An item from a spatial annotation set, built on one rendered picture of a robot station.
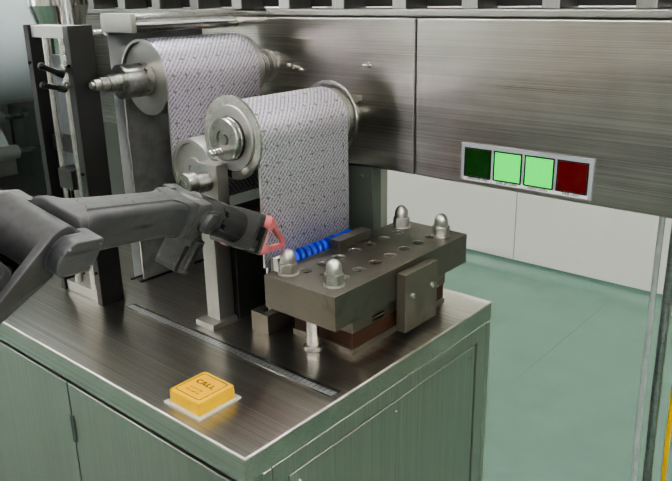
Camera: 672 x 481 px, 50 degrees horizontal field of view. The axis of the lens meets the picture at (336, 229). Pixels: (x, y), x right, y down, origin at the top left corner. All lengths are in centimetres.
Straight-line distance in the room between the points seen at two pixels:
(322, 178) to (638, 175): 55
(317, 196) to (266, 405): 43
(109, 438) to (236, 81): 72
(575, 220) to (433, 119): 258
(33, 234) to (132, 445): 65
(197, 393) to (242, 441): 12
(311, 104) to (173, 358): 51
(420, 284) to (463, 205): 293
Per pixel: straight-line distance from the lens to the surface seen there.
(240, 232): 121
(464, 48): 135
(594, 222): 389
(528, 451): 265
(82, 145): 143
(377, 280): 123
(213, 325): 136
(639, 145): 124
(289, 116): 130
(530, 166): 131
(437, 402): 140
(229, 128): 125
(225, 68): 150
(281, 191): 130
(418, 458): 141
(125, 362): 130
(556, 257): 403
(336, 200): 142
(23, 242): 75
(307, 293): 119
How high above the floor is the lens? 149
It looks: 18 degrees down
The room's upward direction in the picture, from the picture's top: 1 degrees counter-clockwise
